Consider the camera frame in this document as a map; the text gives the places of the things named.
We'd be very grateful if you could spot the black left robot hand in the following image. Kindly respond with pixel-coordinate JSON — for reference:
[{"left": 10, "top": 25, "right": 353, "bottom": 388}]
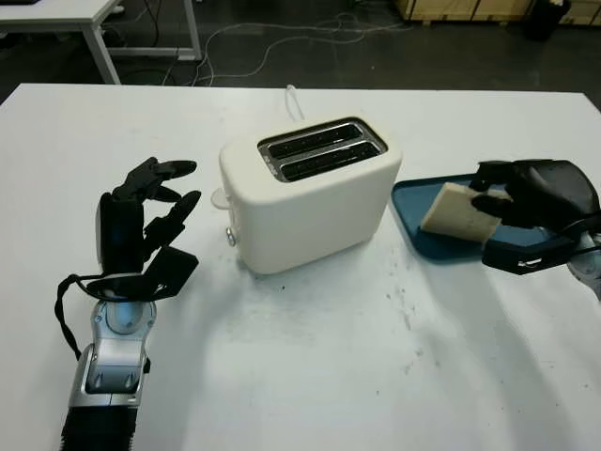
[{"left": 87, "top": 157, "right": 203, "bottom": 302}]

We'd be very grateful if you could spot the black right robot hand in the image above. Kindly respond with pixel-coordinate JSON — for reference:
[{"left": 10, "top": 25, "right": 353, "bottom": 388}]
[{"left": 470, "top": 159, "right": 601, "bottom": 236}]

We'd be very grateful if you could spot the white bread slice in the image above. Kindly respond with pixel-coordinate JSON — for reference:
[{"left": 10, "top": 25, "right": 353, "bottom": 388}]
[{"left": 420, "top": 181, "right": 513, "bottom": 244}]

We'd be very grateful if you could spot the white toaster lever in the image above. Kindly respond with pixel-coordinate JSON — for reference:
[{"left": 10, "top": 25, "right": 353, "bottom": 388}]
[{"left": 209, "top": 186, "right": 234, "bottom": 210}]

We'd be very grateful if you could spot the dark blue plastic tray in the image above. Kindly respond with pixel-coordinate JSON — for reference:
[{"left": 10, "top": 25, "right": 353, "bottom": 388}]
[{"left": 392, "top": 173, "right": 577, "bottom": 266}]

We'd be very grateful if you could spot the cream white toaster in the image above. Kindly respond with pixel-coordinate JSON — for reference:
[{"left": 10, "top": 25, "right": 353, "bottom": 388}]
[{"left": 218, "top": 115, "right": 404, "bottom": 274}]

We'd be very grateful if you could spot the black bin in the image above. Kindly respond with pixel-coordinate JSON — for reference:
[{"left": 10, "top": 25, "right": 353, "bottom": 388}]
[{"left": 523, "top": 0, "right": 573, "bottom": 42}]

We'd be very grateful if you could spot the wooden crate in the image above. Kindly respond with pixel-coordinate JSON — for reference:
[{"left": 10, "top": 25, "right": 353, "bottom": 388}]
[{"left": 393, "top": 0, "right": 601, "bottom": 23}]

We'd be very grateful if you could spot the white desk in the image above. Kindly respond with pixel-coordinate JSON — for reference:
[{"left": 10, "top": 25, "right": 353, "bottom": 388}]
[{"left": 0, "top": 0, "right": 204, "bottom": 86}]

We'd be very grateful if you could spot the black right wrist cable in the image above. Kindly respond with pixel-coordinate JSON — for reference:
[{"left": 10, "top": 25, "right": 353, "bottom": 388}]
[{"left": 547, "top": 216, "right": 601, "bottom": 257}]

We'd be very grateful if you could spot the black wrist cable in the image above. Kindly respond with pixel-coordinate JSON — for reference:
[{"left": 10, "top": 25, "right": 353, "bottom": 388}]
[
  {"left": 547, "top": 216, "right": 601, "bottom": 257},
  {"left": 54, "top": 274, "right": 114, "bottom": 363}
]

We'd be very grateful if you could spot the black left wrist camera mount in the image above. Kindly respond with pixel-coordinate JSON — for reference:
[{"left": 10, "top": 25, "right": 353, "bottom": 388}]
[{"left": 140, "top": 247, "right": 199, "bottom": 302}]

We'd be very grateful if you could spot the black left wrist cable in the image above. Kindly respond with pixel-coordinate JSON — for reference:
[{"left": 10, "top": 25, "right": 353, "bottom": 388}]
[{"left": 54, "top": 274, "right": 114, "bottom": 363}]

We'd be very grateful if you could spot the white toaster power cord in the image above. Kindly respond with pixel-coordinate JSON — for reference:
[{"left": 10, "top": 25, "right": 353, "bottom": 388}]
[{"left": 285, "top": 84, "right": 306, "bottom": 121}]

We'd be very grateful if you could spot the white floor cable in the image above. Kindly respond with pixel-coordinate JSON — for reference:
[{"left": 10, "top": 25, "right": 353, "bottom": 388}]
[{"left": 185, "top": 13, "right": 417, "bottom": 88}]

